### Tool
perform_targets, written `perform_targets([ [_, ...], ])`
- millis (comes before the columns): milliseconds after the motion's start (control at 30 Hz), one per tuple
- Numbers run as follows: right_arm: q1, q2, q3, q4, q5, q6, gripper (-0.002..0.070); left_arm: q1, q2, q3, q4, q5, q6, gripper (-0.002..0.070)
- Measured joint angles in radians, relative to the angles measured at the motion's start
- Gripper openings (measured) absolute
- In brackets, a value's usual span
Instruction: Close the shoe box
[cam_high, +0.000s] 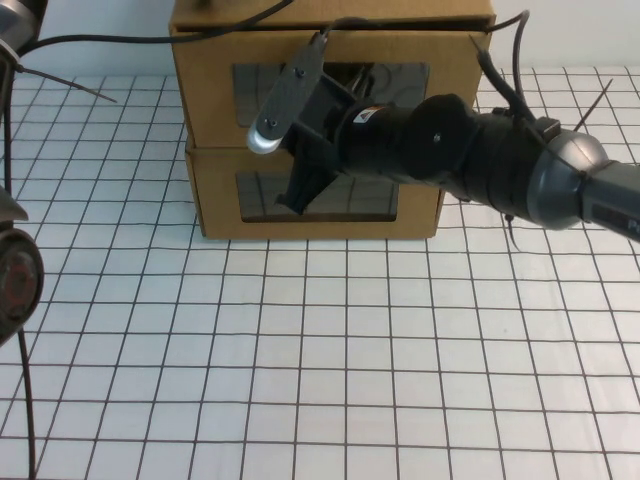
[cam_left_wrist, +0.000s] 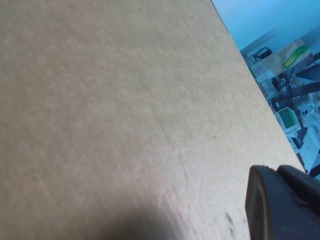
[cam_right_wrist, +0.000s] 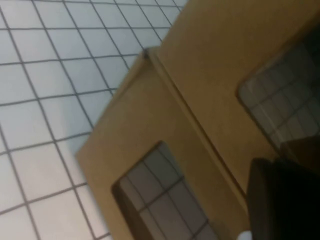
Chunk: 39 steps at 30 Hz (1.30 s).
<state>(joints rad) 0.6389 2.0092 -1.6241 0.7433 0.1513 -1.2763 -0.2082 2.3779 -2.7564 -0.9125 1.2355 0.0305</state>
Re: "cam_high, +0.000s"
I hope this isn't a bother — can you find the black hanging cable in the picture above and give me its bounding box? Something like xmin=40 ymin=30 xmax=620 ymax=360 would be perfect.
xmin=1 ymin=97 xmax=39 ymax=480

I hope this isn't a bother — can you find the thin black camera cable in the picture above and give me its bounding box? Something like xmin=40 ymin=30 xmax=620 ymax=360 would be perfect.
xmin=319 ymin=9 xmax=539 ymax=121

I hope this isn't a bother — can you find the tall cardboard shoe box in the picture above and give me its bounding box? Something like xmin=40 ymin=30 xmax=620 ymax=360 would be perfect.
xmin=168 ymin=0 xmax=497 ymax=151

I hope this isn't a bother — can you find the white grid tablecloth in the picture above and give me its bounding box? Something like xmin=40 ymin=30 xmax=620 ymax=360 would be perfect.
xmin=0 ymin=64 xmax=640 ymax=480

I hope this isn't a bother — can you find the grey wrist camera bar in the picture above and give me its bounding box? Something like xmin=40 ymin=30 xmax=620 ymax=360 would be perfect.
xmin=245 ymin=31 xmax=330 ymax=155

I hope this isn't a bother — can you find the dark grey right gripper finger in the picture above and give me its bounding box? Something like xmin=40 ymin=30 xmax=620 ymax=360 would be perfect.
xmin=273 ymin=165 xmax=332 ymax=217
xmin=350 ymin=63 xmax=385 ymax=102

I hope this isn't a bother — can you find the long black cable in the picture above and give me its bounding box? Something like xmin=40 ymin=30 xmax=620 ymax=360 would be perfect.
xmin=18 ymin=0 xmax=295 ymax=52

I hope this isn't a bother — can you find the black cable tie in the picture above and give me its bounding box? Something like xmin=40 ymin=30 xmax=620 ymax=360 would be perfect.
xmin=573 ymin=78 xmax=616 ymax=133
xmin=16 ymin=63 xmax=120 ymax=105
xmin=503 ymin=213 xmax=522 ymax=252

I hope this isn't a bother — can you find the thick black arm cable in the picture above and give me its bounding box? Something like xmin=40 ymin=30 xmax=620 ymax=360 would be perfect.
xmin=467 ymin=33 xmax=524 ymax=114

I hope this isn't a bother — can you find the short cardboard shoe box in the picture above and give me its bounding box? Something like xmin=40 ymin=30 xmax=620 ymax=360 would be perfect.
xmin=184 ymin=142 xmax=447 ymax=241

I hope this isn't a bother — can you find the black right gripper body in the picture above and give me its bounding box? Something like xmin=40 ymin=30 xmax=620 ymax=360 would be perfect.
xmin=291 ymin=73 xmax=362 ymax=187

